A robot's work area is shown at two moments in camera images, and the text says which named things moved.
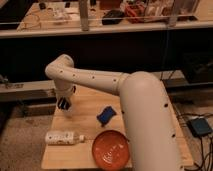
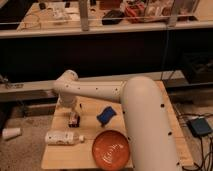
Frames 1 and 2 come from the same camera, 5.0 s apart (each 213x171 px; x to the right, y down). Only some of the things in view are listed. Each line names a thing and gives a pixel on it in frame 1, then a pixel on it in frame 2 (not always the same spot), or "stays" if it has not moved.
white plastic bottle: x=62 y=138 stays
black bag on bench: x=113 y=17 stays
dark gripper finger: x=59 y=102 to x=71 y=125
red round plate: x=111 y=150 stays
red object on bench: x=135 y=13 stays
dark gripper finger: x=65 y=103 to x=78 y=121
